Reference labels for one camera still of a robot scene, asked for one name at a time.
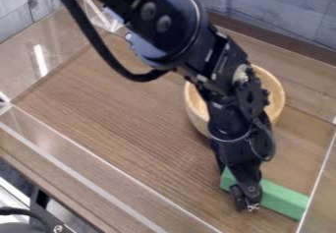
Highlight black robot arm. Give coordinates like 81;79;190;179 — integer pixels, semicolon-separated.
101;0;275;211

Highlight green foam stick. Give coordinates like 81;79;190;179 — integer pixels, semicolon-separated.
218;169;307;221

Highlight black table leg bracket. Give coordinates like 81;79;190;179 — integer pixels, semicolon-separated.
30;188;75;233

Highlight clear acrylic corner bracket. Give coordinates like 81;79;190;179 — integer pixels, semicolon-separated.
82;0;123;32

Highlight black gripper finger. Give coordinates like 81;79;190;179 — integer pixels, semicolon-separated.
226;160;262;211
229;185;246;211

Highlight wooden bowl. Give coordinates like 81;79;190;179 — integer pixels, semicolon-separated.
182;63;287;141

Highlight black cable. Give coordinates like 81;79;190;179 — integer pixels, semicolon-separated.
42;0;169;84

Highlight clear acrylic tray wall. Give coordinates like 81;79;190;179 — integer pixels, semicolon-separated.
0;92;221;233

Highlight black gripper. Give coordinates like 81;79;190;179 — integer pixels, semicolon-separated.
181;30;275;165

